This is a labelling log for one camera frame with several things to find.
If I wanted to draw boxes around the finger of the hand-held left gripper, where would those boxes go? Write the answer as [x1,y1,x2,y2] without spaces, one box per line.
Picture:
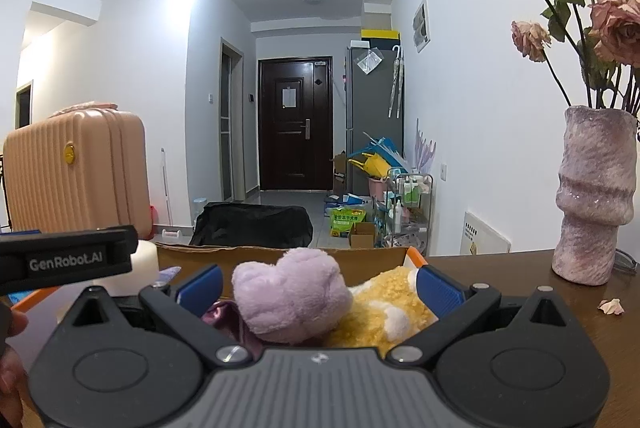
[0,225,140,260]

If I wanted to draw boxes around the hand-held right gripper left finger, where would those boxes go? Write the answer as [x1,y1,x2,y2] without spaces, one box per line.
[60,264,254,367]

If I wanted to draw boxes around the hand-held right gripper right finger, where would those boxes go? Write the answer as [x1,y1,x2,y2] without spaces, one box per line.
[385,264,577,366]

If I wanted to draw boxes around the purple satin bow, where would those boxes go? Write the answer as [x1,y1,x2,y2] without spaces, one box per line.
[199,300,266,359]

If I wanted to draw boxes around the printed cardboard box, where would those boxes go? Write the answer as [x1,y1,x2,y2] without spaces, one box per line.
[10,242,431,340]

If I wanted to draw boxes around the white ball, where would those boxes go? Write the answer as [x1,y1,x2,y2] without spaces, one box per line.
[131,239,160,282]

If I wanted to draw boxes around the yellow plush toy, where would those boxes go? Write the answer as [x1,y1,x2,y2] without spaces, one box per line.
[327,263,439,357]

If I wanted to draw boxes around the lilac plush scrunchie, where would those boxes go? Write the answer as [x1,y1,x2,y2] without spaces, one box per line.
[231,246,354,345]

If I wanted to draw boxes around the person's left hand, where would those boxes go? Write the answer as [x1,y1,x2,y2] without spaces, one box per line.
[0,303,30,428]

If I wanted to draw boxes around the pink ribbed suitcase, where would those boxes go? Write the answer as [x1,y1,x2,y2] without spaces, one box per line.
[2,100,153,242]

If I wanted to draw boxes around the black duffel bag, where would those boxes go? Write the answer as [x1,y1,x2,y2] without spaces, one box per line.
[188,201,315,249]

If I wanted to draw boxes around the metal trolley rack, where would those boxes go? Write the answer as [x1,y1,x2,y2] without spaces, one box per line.
[374,172,435,257]

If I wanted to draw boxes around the open floor carton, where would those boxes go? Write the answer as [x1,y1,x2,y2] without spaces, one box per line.
[348,221,377,249]

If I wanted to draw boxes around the white mop stick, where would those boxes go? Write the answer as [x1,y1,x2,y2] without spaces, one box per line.
[159,147,174,229]

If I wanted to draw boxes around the green packet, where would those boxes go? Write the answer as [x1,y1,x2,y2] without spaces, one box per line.
[329,206,367,239]

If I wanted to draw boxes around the yellow bag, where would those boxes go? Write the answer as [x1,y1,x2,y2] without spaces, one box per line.
[348,152,389,179]

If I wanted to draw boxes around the blue plastic bags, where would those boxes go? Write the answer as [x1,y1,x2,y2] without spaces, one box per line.
[362,135,409,169]

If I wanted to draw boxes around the small brown carton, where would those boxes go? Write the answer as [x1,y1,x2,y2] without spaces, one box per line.
[332,151,349,197]

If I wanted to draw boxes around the dark brown door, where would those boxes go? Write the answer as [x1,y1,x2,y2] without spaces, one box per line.
[258,56,334,193]

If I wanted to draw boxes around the grey interior door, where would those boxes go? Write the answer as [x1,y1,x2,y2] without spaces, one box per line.
[219,36,246,204]

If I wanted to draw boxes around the pink textured vase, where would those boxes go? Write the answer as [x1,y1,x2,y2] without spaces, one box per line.
[551,105,639,287]

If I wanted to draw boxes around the grey refrigerator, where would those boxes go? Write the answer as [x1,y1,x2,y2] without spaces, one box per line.
[346,45,405,200]

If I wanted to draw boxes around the eyeglasses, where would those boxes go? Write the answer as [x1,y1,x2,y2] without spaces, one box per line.
[614,247,639,272]

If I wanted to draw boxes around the white folded umbrella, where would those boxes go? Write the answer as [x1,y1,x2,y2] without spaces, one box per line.
[388,46,399,118]
[396,45,405,119]

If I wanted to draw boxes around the clear plastic bag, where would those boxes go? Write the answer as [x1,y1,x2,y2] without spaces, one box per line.
[355,49,384,74]

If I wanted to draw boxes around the yellow box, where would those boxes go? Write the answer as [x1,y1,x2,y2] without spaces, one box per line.
[360,28,401,42]

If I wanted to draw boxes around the bunch of dried roses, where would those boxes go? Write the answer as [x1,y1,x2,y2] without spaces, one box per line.
[437,0,640,114]

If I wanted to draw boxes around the purple wall sticker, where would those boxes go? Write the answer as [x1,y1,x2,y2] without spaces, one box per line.
[413,117,437,174]

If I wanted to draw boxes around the framed wall picture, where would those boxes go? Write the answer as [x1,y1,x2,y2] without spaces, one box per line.
[412,0,431,54]

